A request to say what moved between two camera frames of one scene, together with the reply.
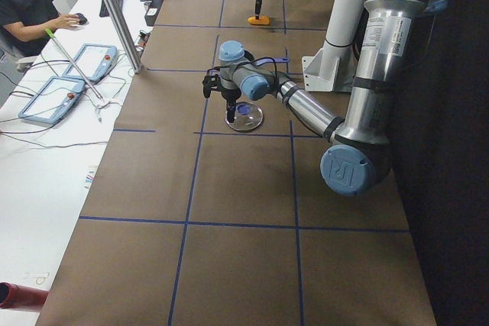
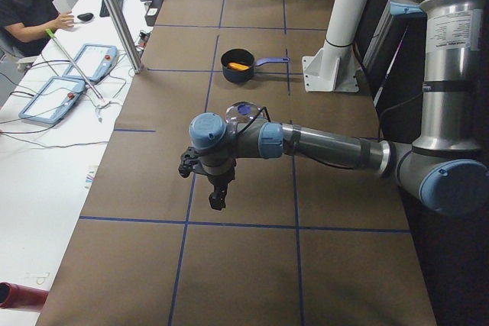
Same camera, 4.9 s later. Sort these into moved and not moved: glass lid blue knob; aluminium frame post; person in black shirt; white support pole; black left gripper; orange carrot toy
Moved: black left gripper; orange carrot toy
Not moved: glass lid blue knob; person in black shirt; white support pole; aluminium frame post
